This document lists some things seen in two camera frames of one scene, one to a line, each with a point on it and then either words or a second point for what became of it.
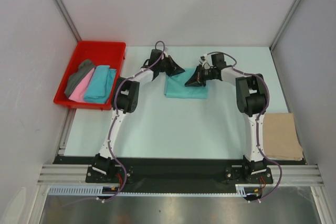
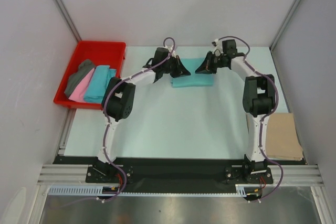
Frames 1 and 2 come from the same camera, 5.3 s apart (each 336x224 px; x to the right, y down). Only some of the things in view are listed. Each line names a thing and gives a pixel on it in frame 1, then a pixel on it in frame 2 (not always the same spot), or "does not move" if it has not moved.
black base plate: [179, 174] does not move
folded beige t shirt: [280, 137] does not move
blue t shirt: [99, 86] does not move
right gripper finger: [198, 79] -> [208, 66]
